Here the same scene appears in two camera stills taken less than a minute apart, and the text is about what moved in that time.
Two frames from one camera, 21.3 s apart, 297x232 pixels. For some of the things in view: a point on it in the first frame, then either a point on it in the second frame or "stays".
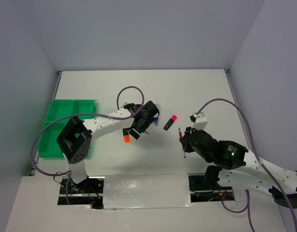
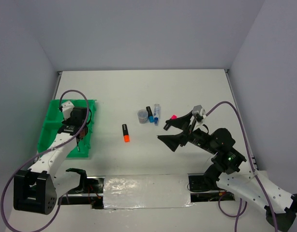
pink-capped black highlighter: [173, 118] stays
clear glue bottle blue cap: [155, 120] stays
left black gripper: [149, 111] to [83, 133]
